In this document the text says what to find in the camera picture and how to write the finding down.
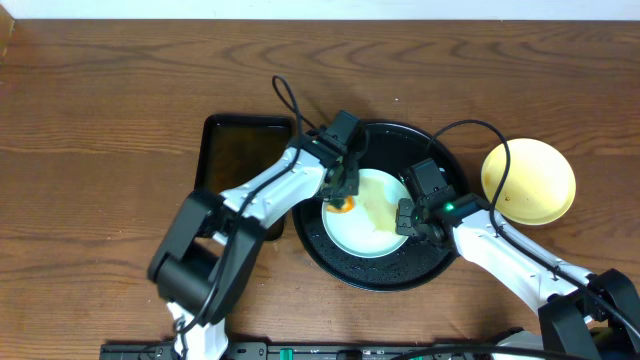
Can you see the green and orange sponge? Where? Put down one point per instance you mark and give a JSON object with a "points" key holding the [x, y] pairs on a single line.
{"points": [[341, 205]]}

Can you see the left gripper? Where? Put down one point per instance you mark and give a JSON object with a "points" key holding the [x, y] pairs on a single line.
{"points": [[343, 185]]}

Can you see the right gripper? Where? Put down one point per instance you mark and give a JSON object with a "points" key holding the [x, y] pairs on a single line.
{"points": [[403, 225]]}

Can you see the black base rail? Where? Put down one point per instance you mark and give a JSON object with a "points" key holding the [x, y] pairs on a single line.
{"points": [[256, 351]]}

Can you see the black rectangular tray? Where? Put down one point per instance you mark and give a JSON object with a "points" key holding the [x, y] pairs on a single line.
{"points": [[236, 148]]}

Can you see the yellow plate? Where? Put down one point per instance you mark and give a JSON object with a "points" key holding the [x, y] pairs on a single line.
{"points": [[540, 186]]}

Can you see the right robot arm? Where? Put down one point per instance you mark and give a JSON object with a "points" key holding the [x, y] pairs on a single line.
{"points": [[581, 313]]}

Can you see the black round tray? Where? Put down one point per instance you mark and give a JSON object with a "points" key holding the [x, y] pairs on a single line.
{"points": [[393, 147]]}

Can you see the light blue plate front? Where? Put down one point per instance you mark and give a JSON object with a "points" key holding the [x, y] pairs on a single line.
{"points": [[365, 226]]}

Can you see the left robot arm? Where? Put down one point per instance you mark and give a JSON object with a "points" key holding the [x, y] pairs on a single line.
{"points": [[206, 257]]}

